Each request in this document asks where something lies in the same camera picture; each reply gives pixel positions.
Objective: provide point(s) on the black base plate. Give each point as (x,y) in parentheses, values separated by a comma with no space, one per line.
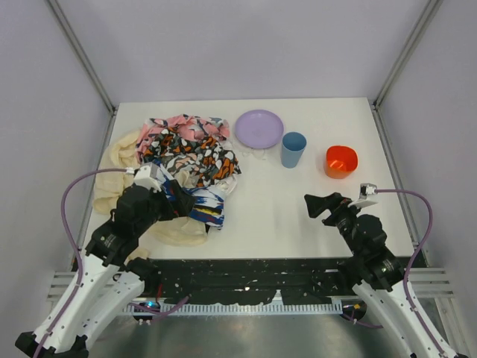
(248,282)

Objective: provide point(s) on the black orange patterned cloth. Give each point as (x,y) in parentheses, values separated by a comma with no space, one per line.
(206,160)

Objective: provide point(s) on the pink patterned cloth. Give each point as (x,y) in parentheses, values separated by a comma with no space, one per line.
(192,128)

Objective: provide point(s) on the cream yellow cloth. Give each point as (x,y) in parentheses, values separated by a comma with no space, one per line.
(121,154)

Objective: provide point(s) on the purple plastic plate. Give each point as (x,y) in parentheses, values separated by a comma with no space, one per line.
(259,129)

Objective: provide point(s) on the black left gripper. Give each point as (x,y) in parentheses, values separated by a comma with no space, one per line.
(168,199)

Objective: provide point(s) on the aluminium frame post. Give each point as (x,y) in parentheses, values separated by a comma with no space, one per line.
(410,45)
(78,50)

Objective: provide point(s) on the left aluminium frame post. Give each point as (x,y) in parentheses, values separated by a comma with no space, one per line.
(78,50)

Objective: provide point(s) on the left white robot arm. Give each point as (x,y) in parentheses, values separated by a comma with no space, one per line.
(105,282)

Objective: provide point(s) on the white thread scrap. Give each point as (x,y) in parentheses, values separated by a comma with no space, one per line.
(246,151)

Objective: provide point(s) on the white slotted cable duct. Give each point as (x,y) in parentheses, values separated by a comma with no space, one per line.
(273,308)

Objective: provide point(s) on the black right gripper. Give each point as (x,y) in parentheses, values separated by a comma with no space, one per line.
(334,210)

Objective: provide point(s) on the orange plastic cup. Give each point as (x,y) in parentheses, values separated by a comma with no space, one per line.
(340,161)

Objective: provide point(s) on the blue plastic cup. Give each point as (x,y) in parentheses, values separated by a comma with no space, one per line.
(293,146)

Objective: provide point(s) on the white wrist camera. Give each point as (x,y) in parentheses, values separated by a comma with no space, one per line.
(367,196)
(150,176)

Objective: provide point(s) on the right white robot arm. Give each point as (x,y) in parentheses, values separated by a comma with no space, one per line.
(377,276)

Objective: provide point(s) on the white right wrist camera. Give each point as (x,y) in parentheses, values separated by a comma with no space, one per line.
(367,196)

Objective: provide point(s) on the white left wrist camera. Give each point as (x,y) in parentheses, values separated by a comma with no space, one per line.
(150,176)

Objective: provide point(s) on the right aluminium frame post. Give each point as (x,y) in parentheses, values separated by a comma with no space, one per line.
(410,45)

